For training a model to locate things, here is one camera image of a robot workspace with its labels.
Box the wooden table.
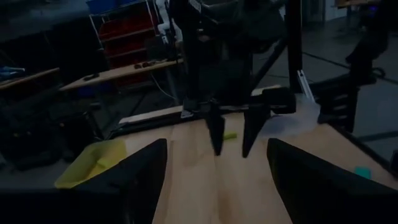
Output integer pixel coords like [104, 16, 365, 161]
[58, 58, 184, 93]

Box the teal rectangular block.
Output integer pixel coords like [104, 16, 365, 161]
[354, 166, 373, 180]

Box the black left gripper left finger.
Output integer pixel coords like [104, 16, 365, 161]
[0, 138, 168, 224]

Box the blue tool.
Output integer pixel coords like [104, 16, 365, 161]
[0, 65, 25, 78]

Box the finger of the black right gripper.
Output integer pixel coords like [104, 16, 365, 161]
[241, 107, 271, 159]
[205, 102, 226, 157]

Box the black office chair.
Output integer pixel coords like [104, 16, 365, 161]
[345, 30, 389, 85]

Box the yellow translucent plastic bin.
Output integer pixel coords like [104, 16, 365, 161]
[54, 138, 128, 190]

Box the wooden workbench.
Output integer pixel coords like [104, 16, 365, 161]
[0, 67, 60, 91]

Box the black equipment case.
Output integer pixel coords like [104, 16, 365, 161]
[0, 102, 97, 170]

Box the red shelf rack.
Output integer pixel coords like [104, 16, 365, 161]
[90, 0, 162, 68]

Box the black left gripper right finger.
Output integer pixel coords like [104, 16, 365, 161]
[266, 138, 398, 224]

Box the black equipment rack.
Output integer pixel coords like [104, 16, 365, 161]
[310, 74, 379, 133]

